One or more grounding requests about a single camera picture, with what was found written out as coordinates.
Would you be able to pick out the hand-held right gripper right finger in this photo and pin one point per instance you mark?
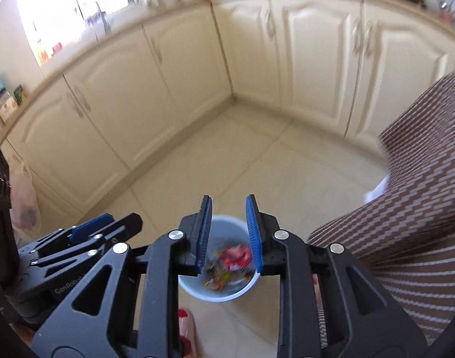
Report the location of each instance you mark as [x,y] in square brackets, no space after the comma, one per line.
[252,231]

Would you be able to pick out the brown polka dot tablecloth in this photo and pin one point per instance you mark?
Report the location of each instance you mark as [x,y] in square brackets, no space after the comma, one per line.
[417,175]

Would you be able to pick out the glass jar with white label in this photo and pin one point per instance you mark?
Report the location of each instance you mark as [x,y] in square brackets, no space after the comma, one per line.
[7,106]

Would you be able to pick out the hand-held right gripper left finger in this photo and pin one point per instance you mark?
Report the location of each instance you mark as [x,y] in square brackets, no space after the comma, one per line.
[204,231]

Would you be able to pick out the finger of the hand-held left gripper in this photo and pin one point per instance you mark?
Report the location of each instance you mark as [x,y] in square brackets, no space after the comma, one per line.
[126,227]
[93,225]

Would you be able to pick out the white lining cloth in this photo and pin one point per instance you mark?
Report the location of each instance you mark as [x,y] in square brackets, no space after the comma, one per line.
[378,190]

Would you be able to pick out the pink utensil holder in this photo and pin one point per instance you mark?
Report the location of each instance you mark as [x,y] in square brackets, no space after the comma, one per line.
[446,14]

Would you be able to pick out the yellow snack bag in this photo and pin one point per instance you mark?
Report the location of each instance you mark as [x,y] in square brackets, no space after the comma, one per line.
[216,281]

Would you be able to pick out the person's left foot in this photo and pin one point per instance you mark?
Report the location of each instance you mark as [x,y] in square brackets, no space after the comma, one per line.
[187,326]

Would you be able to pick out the green packet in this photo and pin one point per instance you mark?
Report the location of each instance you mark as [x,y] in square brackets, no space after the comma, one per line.
[20,95]

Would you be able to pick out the small jar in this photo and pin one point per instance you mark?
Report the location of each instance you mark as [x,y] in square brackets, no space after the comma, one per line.
[56,48]

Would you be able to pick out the steel faucet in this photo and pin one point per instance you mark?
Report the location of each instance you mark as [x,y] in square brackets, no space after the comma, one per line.
[104,18]

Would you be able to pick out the orange bottle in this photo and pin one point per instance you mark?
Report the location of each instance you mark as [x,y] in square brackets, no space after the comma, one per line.
[42,52]

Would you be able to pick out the white round trash bin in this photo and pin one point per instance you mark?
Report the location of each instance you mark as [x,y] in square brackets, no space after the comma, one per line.
[227,238]

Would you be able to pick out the translucent plastic bag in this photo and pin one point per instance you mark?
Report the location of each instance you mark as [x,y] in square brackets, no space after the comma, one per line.
[26,201]

